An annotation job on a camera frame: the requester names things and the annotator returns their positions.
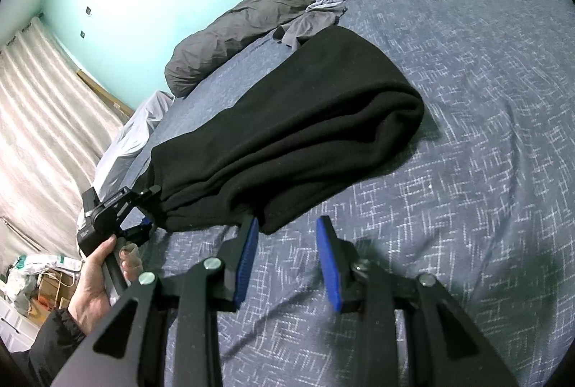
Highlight black fleece garment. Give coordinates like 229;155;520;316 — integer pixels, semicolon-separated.
135;27;424;234

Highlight beige striped curtain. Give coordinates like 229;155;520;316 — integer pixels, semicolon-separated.
1;17;123;258

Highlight light grey pillow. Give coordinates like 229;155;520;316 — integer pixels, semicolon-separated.
93;91;175;200

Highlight person's left hand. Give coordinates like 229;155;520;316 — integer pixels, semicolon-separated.
67;235;143;335

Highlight grey sock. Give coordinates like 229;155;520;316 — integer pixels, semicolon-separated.
272;8;347;51

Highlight black jacket left forearm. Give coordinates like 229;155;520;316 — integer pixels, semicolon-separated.
10;308;86;386

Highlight blue patterned bed sheet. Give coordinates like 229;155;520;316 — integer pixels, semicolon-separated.
95;0;575;387

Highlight cluttered boxes and bags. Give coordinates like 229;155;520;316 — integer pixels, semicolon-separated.
1;254;83;352

